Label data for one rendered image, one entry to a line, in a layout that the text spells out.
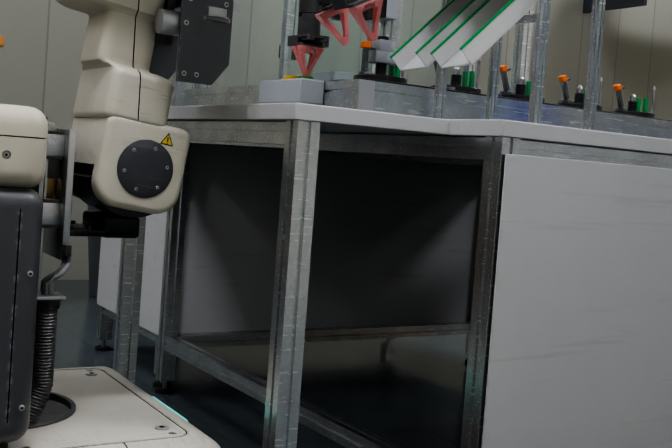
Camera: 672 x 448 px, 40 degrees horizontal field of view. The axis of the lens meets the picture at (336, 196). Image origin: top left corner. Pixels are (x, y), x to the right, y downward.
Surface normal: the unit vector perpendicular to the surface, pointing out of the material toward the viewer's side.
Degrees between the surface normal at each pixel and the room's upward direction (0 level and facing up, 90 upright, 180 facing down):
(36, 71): 90
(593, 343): 90
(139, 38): 90
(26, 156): 90
